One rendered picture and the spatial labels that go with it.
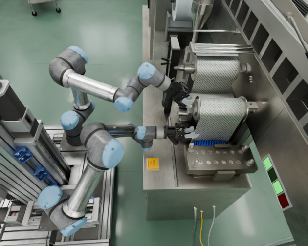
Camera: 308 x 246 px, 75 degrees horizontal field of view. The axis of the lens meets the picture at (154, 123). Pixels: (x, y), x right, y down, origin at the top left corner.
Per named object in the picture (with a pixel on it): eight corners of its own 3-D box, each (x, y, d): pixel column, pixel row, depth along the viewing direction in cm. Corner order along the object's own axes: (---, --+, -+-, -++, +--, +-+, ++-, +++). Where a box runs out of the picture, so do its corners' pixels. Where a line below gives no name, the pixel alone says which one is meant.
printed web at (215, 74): (181, 107, 157) (194, 49, 117) (210, 107, 159) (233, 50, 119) (187, 150, 134) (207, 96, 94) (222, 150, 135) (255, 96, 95)
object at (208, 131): (191, 140, 125) (197, 122, 110) (228, 140, 126) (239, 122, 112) (191, 141, 124) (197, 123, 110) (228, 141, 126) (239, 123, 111)
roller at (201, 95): (187, 102, 132) (190, 89, 122) (224, 102, 133) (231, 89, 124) (189, 116, 124) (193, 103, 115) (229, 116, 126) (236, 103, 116)
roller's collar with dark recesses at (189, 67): (182, 69, 123) (184, 60, 118) (191, 69, 123) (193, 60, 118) (183, 75, 119) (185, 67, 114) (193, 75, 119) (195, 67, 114)
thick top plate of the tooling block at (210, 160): (183, 150, 126) (185, 145, 121) (245, 150, 128) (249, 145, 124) (187, 174, 116) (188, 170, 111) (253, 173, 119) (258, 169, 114)
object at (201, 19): (178, 71, 186) (189, 5, 141) (192, 71, 187) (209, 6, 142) (180, 80, 178) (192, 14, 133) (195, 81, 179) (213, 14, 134)
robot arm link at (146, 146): (142, 136, 133) (142, 126, 124) (155, 146, 129) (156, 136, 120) (134, 143, 129) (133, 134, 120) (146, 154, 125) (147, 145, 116)
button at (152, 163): (146, 159, 129) (146, 157, 127) (157, 159, 129) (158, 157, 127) (147, 169, 124) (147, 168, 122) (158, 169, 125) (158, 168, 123)
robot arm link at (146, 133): (137, 132, 121) (137, 123, 115) (155, 131, 122) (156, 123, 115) (137, 142, 117) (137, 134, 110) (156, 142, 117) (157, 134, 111)
